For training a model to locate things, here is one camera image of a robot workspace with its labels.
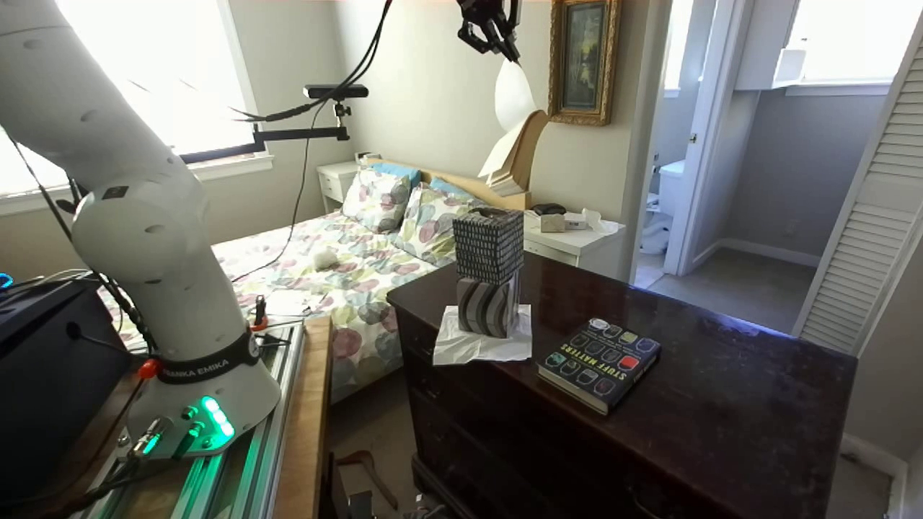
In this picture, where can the bed with floral cover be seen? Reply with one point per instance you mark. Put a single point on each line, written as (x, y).
(327, 277)

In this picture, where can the black white patterned tissue box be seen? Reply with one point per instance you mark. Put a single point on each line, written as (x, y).
(490, 254)

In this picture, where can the white room door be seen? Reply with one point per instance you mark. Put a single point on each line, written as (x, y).
(703, 146)

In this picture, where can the white louvered closet door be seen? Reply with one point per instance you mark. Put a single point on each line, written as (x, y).
(868, 241)

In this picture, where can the white nightstand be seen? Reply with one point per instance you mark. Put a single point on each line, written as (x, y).
(581, 244)

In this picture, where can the dark wooden dresser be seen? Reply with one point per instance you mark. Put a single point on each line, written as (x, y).
(722, 422)

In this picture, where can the aluminium rail frame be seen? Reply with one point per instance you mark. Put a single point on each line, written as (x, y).
(246, 471)

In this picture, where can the black camera boom rod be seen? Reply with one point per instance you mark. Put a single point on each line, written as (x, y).
(289, 134)

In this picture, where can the white toilet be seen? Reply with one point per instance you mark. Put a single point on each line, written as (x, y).
(666, 197)

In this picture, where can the floral pillow with blue edge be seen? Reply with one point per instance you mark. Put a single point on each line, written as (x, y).
(377, 197)

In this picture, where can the light wooden robot table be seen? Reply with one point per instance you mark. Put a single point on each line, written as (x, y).
(305, 422)

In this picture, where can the gold framed picture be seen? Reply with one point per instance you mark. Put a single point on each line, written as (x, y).
(584, 59)

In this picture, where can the small dark beige box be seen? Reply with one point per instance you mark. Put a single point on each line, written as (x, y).
(553, 219)

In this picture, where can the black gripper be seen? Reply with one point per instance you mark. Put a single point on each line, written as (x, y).
(481, 13)

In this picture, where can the wooden bed headboard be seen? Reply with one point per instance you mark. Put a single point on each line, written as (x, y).
(457, 183)

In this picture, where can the brown cardboard box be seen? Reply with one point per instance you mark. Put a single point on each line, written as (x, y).
(363, 484)

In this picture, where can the white crumpled tissue paper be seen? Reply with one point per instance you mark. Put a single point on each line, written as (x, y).
(464, 346)

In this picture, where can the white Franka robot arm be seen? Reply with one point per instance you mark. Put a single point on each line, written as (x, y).
(147, 241)

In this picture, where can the black Stuff Matters book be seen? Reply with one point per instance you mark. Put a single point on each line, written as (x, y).
(601, 365)

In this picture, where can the black equipment case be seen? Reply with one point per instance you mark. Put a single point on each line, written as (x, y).
(48, 385)

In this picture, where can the black bar camera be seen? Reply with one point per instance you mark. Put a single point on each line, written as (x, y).
(337, 89)

